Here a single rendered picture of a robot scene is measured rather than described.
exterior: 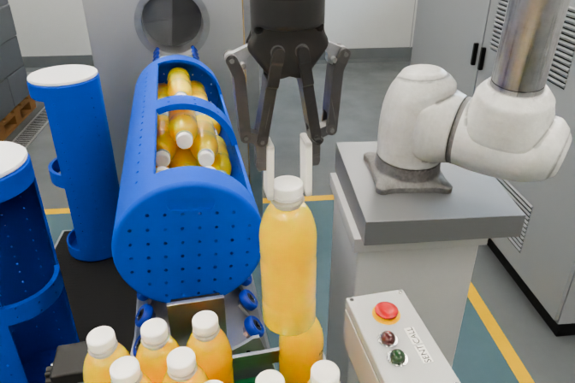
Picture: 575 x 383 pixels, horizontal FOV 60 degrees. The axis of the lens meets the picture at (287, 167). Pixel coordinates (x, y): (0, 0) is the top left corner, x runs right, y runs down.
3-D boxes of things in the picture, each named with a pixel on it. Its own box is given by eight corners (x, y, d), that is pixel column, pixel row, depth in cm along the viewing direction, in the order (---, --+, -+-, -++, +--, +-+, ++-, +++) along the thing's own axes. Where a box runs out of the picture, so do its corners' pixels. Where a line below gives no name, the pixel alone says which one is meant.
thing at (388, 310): (392, 304, 80) (393, 298, 80) (401, 321, 77) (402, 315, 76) (370, 308, 79) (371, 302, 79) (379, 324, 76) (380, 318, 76)
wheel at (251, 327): (249, 309, 95) (240, 315, 95) (252, 327, 91) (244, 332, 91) (263, 321, 97) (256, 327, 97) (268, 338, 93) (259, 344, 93)
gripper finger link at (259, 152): (267, 130, 55) (240, 132, 54) (267, 170, 57) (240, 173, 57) (264, 125, 56) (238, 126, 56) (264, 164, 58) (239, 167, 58)
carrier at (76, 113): (110, 221, 270) (59, 245, 252) (79, 62, 229) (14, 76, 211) (139, 244, 253) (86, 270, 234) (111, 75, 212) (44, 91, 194)
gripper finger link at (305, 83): (287, 40, 54) (299, 37, 54) (305, 132, 59) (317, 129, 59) (294, 49, 50) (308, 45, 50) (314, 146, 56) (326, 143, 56)
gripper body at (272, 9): (318, -22, 53) (317, 63, 57) (239, -21, 52) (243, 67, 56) (340, -13, 47) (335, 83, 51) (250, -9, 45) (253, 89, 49)
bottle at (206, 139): (186, 138, 142) (190, 167, 126) (188, 114, 139) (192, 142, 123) (211, 138, 143) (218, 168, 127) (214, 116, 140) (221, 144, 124)
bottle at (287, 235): (323, 325, 67) (325, 208, 59) (272, 339, 65) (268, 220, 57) (304, 291, 73) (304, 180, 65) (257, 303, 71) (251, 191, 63)
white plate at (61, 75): (78, 61, 228) (79, 63, 229) (15, 73, 210) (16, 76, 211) (109, 73, 211) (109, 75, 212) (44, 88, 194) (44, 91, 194)
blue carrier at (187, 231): (219, 134, 180) (222, 55, 167) (260, 301, 104) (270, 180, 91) (136, 134, 173) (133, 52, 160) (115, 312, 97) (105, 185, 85)
